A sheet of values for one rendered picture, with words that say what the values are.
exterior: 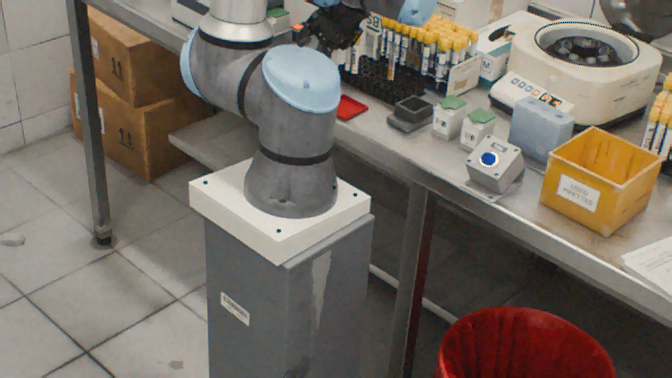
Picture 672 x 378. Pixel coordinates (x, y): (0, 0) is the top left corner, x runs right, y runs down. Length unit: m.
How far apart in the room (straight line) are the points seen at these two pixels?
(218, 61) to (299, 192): 0.23
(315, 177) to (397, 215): 1.16
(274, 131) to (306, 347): 0.39
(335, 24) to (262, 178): 0.47
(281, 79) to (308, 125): 0.08
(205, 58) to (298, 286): 0.38
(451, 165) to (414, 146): 0.09
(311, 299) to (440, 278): 0.91
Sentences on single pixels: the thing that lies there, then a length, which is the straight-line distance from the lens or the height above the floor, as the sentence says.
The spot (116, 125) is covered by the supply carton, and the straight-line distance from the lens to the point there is 3.11.
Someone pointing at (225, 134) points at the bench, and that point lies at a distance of 2.83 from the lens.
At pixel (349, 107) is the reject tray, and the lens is 1.77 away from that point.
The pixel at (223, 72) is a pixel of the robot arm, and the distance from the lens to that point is 1.38.
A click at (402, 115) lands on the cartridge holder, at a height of 0.89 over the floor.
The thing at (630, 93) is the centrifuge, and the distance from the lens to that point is 1.83.
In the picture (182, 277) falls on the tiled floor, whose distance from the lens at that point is 2.70.
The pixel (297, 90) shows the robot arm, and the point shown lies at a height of 1.12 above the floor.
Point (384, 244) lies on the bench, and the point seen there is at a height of 0.27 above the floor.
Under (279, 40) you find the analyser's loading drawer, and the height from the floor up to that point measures 0.93.
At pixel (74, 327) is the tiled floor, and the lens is 2.58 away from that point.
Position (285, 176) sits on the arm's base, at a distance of 1.36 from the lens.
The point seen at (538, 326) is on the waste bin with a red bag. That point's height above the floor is 0.42.
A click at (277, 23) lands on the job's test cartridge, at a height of 0.97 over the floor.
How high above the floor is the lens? 1.74
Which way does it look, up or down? 35 degrees down
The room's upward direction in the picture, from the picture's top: 4 degrees clockwise
